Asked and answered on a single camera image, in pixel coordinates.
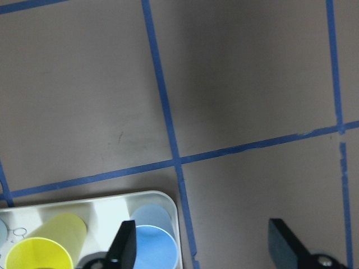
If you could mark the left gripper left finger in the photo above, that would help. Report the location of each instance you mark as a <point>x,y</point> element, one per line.
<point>121,254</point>

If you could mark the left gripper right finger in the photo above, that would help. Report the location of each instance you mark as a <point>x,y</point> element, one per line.
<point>287,251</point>

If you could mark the yellow plastic cup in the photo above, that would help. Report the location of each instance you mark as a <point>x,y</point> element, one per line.
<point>55,244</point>

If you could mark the blue cup on tray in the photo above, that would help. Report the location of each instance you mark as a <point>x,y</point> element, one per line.
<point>156,245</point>

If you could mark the blue cup near tray edge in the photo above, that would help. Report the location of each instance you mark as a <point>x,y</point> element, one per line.
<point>3,233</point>

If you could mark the beige serving tray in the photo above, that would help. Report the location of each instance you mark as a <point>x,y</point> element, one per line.
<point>102,217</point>

